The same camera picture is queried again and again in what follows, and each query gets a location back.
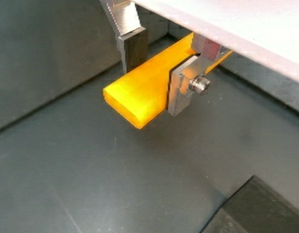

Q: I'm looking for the yellow two-pronged peg object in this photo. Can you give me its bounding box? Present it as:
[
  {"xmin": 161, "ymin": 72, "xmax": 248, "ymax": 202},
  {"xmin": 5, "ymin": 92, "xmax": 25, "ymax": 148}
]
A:
[{"xmin": 101, "ymin": 32, "xmax": 235, "ymax": 130}]

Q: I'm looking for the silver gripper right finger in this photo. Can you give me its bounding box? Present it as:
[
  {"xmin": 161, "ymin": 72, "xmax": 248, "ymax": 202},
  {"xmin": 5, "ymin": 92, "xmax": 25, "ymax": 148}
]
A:
[{"xmin": 166, "ymin": 33, "xmax": 229, "ymax": 117}]

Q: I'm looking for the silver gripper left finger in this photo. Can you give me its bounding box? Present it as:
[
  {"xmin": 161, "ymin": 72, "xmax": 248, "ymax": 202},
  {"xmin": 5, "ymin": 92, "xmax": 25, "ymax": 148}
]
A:
[{"xmin": 100, "ymin": 0, "xmax": 148, "ymax": 73}]

